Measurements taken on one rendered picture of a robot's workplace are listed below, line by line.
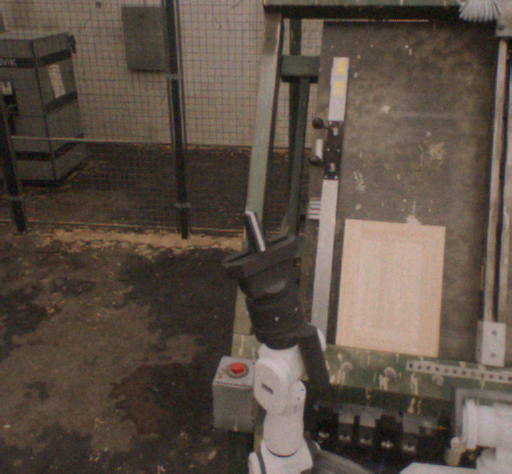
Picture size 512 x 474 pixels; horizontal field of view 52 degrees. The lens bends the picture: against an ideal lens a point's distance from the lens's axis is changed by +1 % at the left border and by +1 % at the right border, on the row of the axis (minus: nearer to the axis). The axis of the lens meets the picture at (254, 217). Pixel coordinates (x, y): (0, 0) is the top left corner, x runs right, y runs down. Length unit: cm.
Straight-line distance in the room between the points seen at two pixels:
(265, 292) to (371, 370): 97
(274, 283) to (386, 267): 97
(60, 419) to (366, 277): 176
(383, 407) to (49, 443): 163
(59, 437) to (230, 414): 136
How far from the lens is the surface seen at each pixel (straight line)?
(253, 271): 78
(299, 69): 194
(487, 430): 80
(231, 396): 156
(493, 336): 175
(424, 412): 180
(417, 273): 176
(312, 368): 85
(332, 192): 174
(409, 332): 176
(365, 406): 178
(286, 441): 100
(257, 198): 175
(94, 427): 282
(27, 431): 290
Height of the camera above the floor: 197
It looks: 25 degrees down
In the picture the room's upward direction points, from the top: straight up
